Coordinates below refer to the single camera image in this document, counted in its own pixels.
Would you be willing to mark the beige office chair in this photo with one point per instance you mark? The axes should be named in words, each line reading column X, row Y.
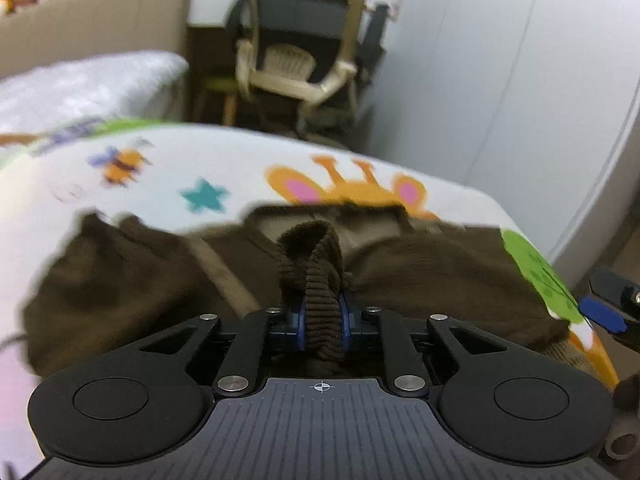
column 300, row 40

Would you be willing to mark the brown knit sweater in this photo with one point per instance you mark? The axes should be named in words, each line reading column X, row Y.
column 430, row 270

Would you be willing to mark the green round stool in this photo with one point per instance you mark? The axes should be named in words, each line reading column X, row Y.
column 220, row 85

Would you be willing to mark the cardboard box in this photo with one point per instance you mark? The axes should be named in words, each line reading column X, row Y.
column 100, row 15

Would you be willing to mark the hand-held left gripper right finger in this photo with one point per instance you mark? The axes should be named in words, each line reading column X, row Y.
column 345, row 324

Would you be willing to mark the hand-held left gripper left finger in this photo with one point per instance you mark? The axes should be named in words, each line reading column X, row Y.
column 300, row 324

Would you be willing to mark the white desk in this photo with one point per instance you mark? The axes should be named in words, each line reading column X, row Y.
column 212, row 5

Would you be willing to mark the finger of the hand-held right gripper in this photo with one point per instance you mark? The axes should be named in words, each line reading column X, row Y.
column 601, row 313

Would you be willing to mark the cartoon animal printed blanket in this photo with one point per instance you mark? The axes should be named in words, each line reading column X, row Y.
column 210, row 160

